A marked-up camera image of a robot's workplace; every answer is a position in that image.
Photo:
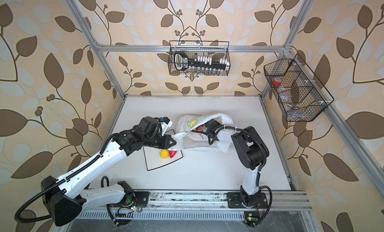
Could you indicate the yellow fake lemon with leaves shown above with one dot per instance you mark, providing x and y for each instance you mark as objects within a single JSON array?
[{"x": 164, "y": 154}]

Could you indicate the white tray black rim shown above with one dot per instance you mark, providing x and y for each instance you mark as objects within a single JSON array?
[{"x": 158, "y": 158}]

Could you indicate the red fake strawberry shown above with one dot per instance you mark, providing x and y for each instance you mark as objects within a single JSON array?
[{"x": 172, "y": 154}]

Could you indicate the white plastic bag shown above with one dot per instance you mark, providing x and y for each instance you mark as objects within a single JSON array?
[{"x": 205, "y": 133}]

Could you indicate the black wire basket back wall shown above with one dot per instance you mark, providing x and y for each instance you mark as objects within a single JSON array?
[{"x": 216, "y": 49}]

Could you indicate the black wire basket wall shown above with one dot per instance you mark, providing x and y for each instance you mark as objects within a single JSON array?
[
  {"x": 302, "y": 95},
  {"x": 216, "y": 49}
]

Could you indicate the fake fruits cluster in bag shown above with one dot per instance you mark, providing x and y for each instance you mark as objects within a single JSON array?
[{"x": 200, "y": 130}]

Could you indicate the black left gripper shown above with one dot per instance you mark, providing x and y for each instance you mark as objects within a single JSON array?
[{"x": 166, "y": 144}]

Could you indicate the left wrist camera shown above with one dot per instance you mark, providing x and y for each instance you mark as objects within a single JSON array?
[{"x": 166, "y": 123}]

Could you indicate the black wire basket right wall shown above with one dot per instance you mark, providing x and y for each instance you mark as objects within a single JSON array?
[{"x": 302, "y": 95}]

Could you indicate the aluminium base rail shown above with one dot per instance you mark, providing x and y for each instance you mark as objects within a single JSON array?
[{"x": 208, "y": 205}]

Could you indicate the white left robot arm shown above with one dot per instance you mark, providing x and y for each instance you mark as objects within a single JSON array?
[{"x": 66, "y": 197}]

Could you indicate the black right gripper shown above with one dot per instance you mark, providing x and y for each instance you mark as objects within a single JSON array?
[{"x": 218, "y": 124}]

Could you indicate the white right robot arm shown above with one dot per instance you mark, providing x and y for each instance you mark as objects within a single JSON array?
[{"x": 252, "y": 153}]

